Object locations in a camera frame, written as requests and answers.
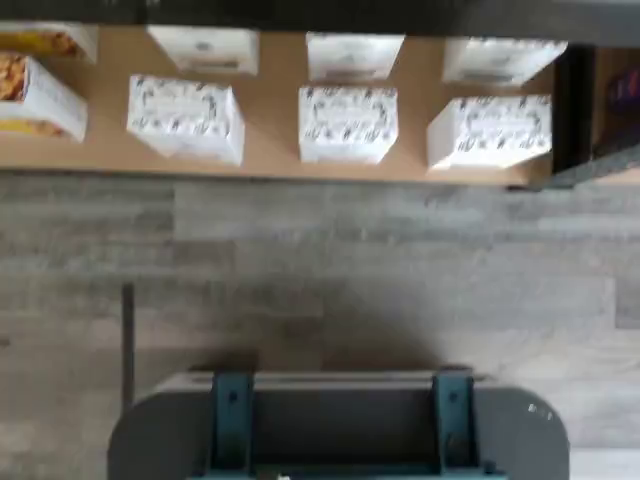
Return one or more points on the black perforated shelf post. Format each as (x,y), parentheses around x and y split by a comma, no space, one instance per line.
(572,115)

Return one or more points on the black shelf beam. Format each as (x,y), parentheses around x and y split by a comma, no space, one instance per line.
(225,12)

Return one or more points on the yellow label granola box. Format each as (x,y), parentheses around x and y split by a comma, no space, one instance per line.
(45,105)
(50,42)

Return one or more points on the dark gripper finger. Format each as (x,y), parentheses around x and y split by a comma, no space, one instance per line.
(456,430)
(232,430)

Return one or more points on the grey metal shelf beam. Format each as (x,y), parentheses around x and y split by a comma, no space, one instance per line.
(550,20)
(610,165)

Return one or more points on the purple box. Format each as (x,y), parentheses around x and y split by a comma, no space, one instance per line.
(625,95)

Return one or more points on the white patterned box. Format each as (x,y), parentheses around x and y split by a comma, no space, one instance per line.
(185,115)
(347,125)
(210,50)
(490,132)
(500,60)
(352,55)

